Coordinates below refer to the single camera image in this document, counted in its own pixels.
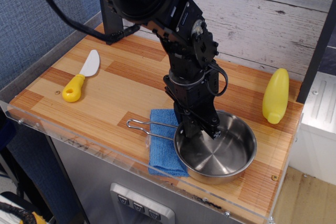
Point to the stainless steel pot with handle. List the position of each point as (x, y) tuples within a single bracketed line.
[(217, 160)]

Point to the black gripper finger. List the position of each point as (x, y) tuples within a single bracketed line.
[(191, 126), (179, 113)]

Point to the yellow handled toy knife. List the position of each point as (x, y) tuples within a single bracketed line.
[(72, 91)]

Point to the yellow plastic bottle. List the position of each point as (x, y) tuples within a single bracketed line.
[(276, 96)]

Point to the yellow object bottom left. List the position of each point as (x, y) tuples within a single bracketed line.
[(38, 219)]

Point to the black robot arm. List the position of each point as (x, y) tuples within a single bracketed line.
[(193, 79)]

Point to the blue folded cloth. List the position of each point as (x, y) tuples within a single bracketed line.
[(163, 159)]

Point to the clear acrylic front guard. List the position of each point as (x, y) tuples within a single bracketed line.
[(93, 167)]

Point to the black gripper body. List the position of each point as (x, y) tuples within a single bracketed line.
[(197, 100)]

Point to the white side cabinet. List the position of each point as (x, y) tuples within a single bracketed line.
[(313, 151)]

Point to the dark grey vertical post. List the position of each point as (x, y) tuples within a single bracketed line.
[(112, 22)]

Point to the dark right vertical post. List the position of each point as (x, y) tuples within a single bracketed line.
[(319, 51)]

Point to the silver button control panel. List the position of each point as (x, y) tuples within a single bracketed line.
[(132, 207)]

